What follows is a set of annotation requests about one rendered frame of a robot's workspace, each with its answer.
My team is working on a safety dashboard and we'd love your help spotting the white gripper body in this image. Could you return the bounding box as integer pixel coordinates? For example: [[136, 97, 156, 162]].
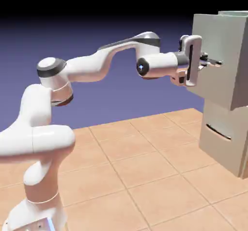
[[179, 34, 202, 87]]

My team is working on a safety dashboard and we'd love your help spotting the dark metal drawer handle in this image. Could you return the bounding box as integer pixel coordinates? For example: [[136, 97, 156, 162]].
[[205, 123, 233, 141], [204, 58, 224, 66]]

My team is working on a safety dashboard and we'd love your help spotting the pale grey drawer front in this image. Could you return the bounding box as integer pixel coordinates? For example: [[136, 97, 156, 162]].
[[186, 13, 248, 112], [199, 98, 245, 178]]

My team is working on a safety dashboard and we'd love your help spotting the pale grey cabinet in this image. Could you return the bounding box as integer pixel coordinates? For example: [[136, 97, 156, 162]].
[[186, 10, 248, 180]]

